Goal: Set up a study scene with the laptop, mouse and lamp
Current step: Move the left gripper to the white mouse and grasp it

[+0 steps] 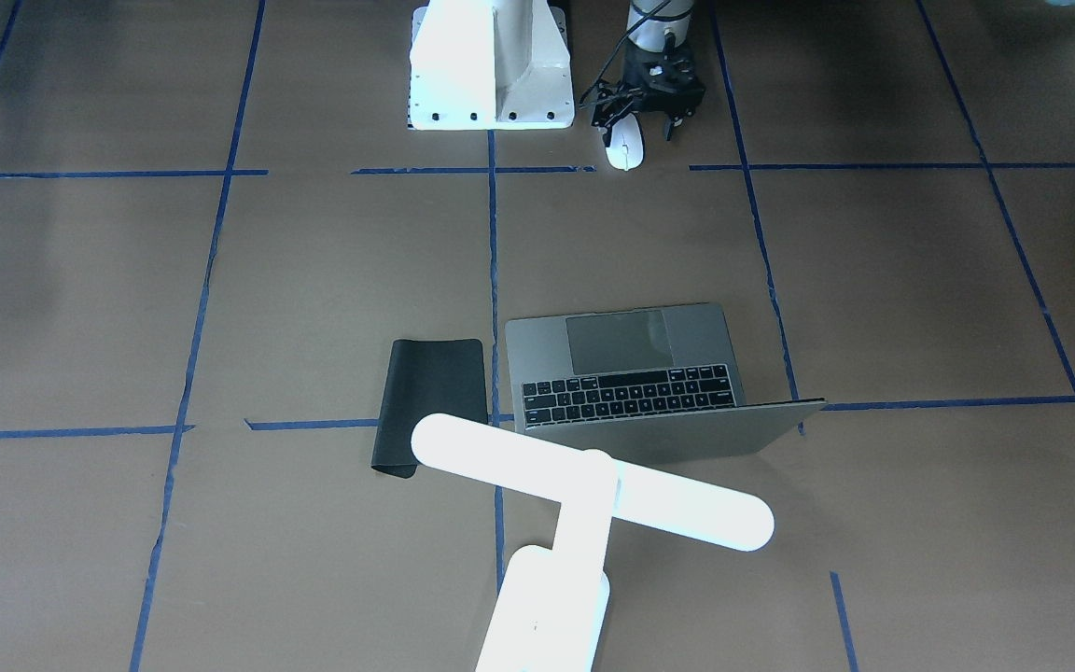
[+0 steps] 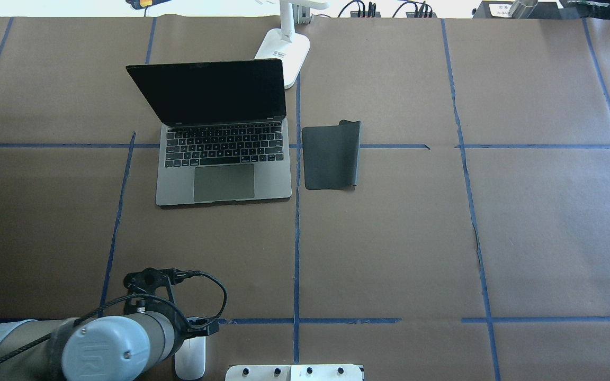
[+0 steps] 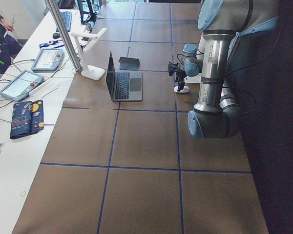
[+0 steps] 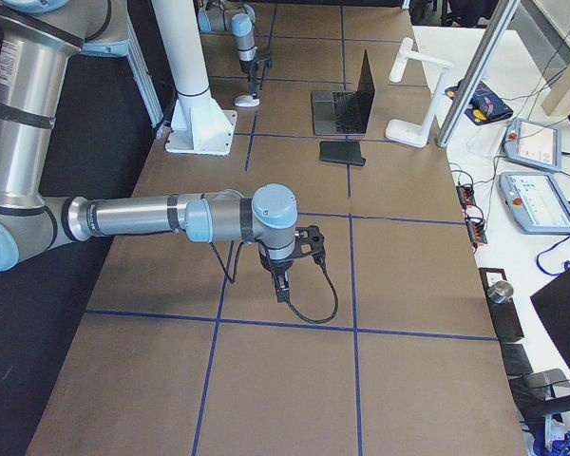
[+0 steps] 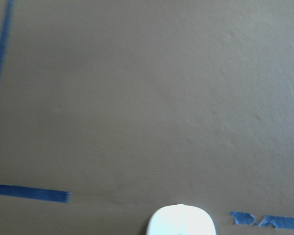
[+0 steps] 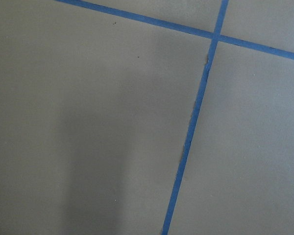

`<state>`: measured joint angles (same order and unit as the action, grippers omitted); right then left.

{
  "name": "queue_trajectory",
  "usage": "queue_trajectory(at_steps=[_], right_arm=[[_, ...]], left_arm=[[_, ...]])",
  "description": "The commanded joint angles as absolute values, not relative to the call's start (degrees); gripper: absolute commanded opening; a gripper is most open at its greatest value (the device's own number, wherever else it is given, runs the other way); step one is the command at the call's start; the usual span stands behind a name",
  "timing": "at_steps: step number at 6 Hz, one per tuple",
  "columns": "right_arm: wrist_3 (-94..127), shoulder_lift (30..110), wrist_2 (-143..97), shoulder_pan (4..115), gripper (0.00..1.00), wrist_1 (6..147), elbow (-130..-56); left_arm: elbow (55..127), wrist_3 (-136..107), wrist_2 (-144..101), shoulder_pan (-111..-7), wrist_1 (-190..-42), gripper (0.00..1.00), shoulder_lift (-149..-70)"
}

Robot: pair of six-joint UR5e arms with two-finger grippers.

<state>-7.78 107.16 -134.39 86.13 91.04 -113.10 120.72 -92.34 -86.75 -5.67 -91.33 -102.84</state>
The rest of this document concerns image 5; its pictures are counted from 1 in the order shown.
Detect white computer mouse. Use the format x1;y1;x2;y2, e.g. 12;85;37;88
146;204;216;235

